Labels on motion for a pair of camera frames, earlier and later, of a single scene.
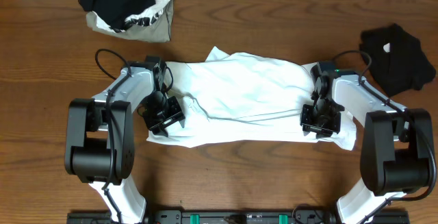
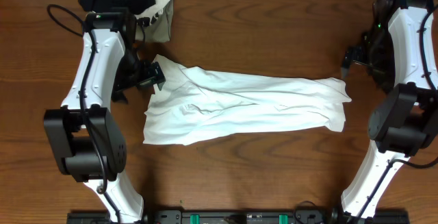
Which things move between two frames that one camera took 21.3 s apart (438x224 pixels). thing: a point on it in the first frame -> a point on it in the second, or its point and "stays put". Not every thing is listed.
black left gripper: (170, 115) -> (150, 77)
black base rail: (233, 216) stays put
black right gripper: (322, 131) -> (386, 72)
